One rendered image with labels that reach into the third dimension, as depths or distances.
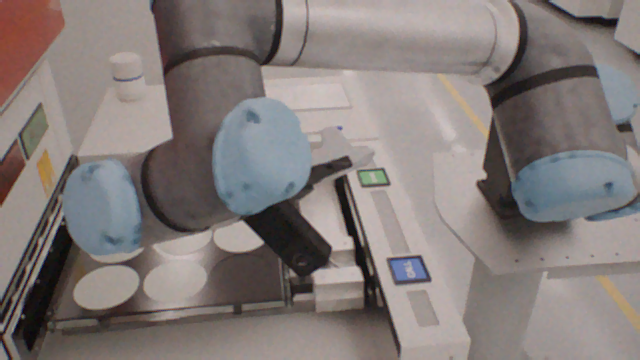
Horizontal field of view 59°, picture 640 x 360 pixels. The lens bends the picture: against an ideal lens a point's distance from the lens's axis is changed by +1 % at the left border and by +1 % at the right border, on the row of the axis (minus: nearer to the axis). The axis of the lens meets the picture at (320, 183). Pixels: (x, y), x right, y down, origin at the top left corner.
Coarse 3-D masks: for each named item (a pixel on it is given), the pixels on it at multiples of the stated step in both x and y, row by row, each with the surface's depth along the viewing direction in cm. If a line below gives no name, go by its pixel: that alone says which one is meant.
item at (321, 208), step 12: (312, 192) 117; (324, 192) 117; (300, 204) 113; (312, 204) 113; (324, 204) 113; (336, 204) 113; (312, 216) 110; (324, 216) 110; (336, 216) 110; (324, 228) 107; (336, 228) 107; (348, 264) 98; (312, 276) 96; (324, 300) 91; (336, 300) 91; (348, 300) 92; (360, 300) 92
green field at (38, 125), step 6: (42, 108) 97; (36, 114) 94; (42, 114) 96; (36, 120) 94; (42, 120) 96; (30, 126) 91; (36, 126) 94; (42, 126) 96; (24, 132) 89; (30, 132) 91; (36, 132) 93; (42, 132) 96; (24, 138) 88; (30, 138) 91; (36, 138) 93; (30, 144) 91; (30, 150) 90
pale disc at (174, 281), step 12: (168, 264) 95; (180, 264) 95; (192, 264) 95; (156, 276) 93; (168, 276) 93; (180, 276) 93; (192, 276) 93; (204, 276) 93; (144, 288) 90; (156, 288) 90; (168, 288) 90; (180, 288) 90; (192, 288) 90; (168, 300) 88; (180, 300) 88
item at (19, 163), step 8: (16, 144) 85; (16, 152) 85; (8, 160) 82; (16, 160) 85; (0, 168) 80; (8, 168) 82; (16, 168) 85; (0, 176) 79; (8, 176) 82; (16, 176) 85; (0, 184) 79; (8, 184) 82; (0, 192) 79; (0, 200) 79
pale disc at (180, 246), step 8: (208, 232) 102; (176, 240) 100; (184, 240) 100; (192, 240) 100; (200, 240) 100; (208, 240) 100; (160, 248) 99; (168, 248) 99; (176, 248) 99; (184, 248) 99; (192, 248) 99; (200, 248) 99
